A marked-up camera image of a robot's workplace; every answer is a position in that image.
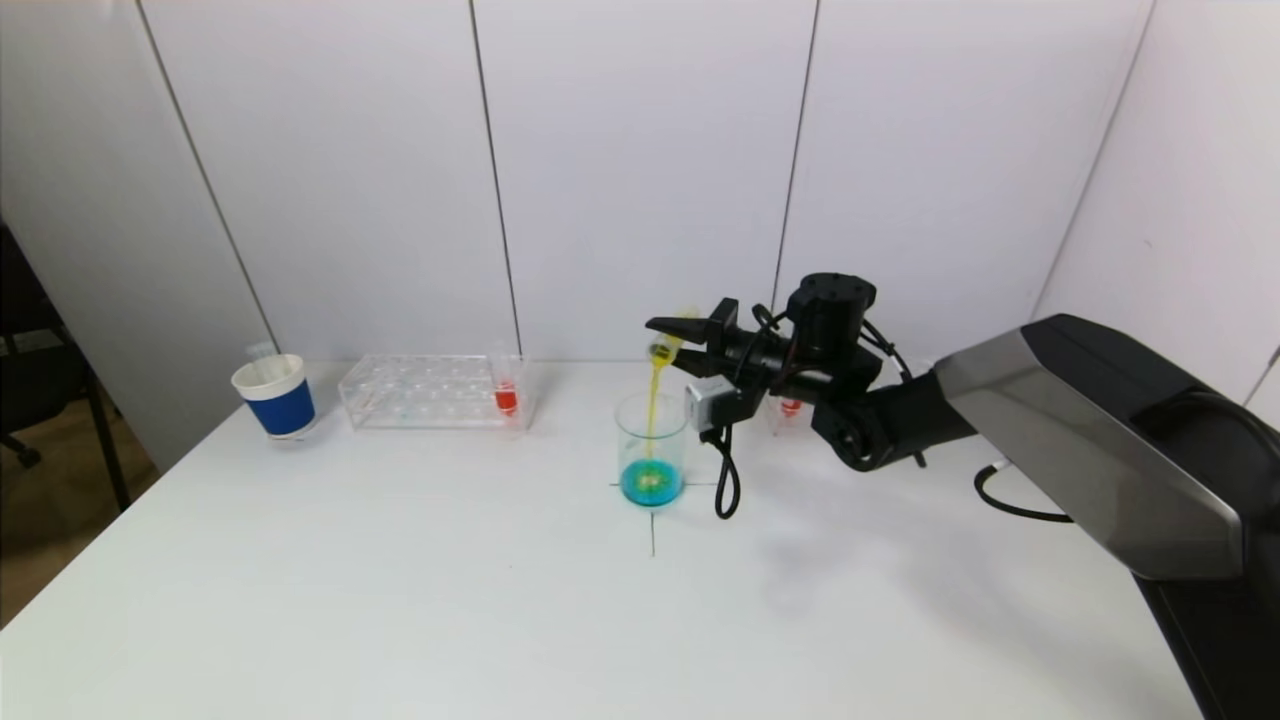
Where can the black office chair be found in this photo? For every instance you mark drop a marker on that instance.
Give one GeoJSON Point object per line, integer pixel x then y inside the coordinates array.
{"type": "Point", "coordinates": [40, 380]}

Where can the clear glass beaker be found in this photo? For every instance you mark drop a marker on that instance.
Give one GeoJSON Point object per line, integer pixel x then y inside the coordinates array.
{"type": "Point", "coordinates": [651, 480]}

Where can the test tube with red pigment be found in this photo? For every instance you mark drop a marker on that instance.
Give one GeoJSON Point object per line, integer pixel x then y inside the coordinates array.
{"type": "Point", "coordinates": [791, 406]}
{"type": "Point", "coordinates": [507, 401]}

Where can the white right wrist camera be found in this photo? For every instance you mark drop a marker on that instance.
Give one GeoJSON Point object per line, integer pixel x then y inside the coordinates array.
{"type": "Point", "coordinates": [712, 402]}

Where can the grey and black right arm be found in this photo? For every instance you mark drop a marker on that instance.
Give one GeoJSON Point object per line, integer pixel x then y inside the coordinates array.
{"type": "Point", "coordinates": [1080, 440]}

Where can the test tube with yellow pigment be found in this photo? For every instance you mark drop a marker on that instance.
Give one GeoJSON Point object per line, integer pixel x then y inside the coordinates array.
{"type": "Point", "coordinates": [663, 350]}

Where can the test tube with blue pigment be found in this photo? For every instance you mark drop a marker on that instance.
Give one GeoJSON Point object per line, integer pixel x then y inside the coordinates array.
{"type": "Point", "coordinates": [259, 351]}

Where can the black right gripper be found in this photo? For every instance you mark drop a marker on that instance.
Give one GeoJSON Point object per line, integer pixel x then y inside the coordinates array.
{"type": "Point", "coordinates": [724, 334]}

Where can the white paper cup blue sleeve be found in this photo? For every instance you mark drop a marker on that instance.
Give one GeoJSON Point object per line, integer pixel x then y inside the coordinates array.
{"type": "Point", "coordinates": [281, 410]}

